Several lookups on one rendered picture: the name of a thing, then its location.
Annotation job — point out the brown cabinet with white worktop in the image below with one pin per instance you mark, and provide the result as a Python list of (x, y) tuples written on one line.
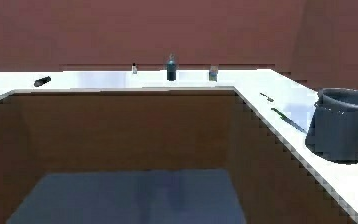
[(127, 130)]

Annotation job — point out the small pale teal cup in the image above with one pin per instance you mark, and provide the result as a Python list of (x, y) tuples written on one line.
[(213, 73)]

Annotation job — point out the small white shaker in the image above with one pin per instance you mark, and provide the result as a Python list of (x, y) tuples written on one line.
[(134, 68)]

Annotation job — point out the black cylinder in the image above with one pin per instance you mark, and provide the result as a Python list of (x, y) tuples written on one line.
[(42, 81)]

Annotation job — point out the dark teal bottle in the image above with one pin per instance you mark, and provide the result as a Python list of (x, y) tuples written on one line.
[(171, 70)]

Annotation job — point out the dark grey pot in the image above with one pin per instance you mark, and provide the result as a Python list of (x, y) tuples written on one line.
[(340, 128)]

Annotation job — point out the small grey green utensil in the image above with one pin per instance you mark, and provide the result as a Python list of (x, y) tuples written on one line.
[(266, 97)]

